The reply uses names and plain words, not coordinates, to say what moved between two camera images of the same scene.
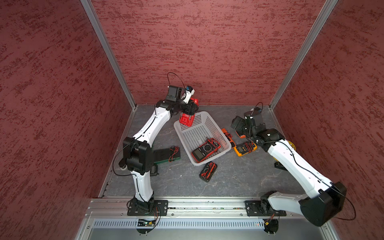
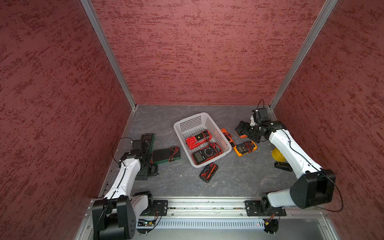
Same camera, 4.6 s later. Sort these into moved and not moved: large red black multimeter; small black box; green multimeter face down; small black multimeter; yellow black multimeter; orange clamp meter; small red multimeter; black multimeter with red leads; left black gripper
Moved: small red multimeter; left black gripper; large red black multimeter
Not moved: small black box; yellow black multimeter; orange clamp meter; small black multimeter; black multimeter with red leads; green multimeter face down
